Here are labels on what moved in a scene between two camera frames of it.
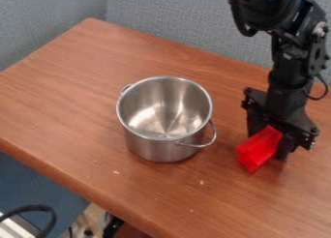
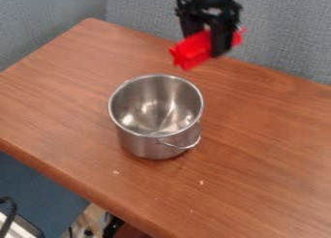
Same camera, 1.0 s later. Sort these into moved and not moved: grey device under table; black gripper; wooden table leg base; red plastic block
Moved: red plastic block; black gripper
Not moved: wooden table leg base; grey device under table
